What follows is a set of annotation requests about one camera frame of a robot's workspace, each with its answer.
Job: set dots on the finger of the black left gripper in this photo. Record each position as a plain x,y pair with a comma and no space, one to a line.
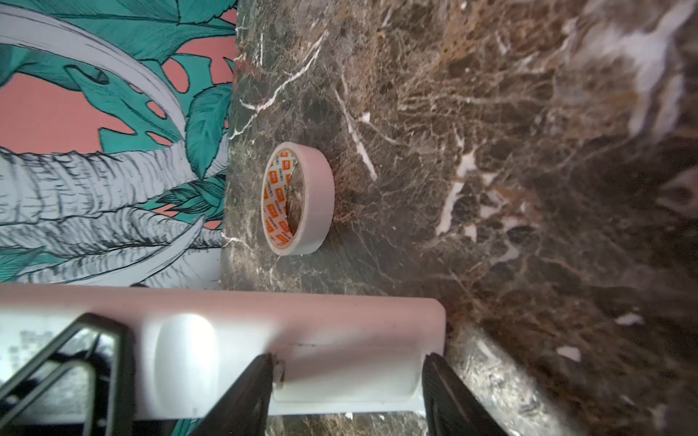
101,348

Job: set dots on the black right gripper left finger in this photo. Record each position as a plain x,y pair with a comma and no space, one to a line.
243,409

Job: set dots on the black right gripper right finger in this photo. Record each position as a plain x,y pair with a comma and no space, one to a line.
450,407

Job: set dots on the beige masking tape roll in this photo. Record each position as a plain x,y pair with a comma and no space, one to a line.
297,200

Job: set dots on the white remote control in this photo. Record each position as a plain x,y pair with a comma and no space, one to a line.
335,353

